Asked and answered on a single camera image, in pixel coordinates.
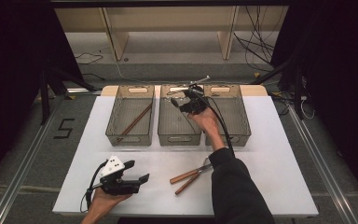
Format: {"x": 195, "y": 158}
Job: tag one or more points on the light wooden shelf unit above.
{"x": 118, "y": 40}

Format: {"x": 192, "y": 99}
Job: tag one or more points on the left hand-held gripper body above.
{"x": 118, "y": 187}

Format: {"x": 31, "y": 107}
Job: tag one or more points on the black metal stand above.
{"x": 298, "y": 93}

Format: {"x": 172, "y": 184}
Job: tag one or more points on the person's right hand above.
{"x": 208, "y": 123}

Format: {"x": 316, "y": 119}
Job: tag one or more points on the white table cover sheet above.
{"x": 276, "y": 155}

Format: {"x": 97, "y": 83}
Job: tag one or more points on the smoky translucent plastic bin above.
{"x": 171, "y": 124}
{"x": 127, "y": 105}
{"x": 237, "y": 115}

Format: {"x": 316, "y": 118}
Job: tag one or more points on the aluminium floor rail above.
{"x": 323, "y": 174}
{"x": 15, "y": 183}

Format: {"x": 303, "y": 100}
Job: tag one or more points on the black curtain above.
{"x": 345, "y": 77}
{"x": 9, "y": 62}

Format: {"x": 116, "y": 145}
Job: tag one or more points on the person's left hand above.
{"x": 102, "y": 204}

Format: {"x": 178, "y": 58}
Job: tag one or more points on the black tripod stand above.
{"x": 45, "y": 99}

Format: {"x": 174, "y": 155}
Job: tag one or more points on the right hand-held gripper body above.
{"x": 194, "y": 104}

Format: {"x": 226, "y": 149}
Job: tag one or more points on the brown wooden chopstick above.
{"x": 130, "y": 129}
{"x": 136, "y": 120}

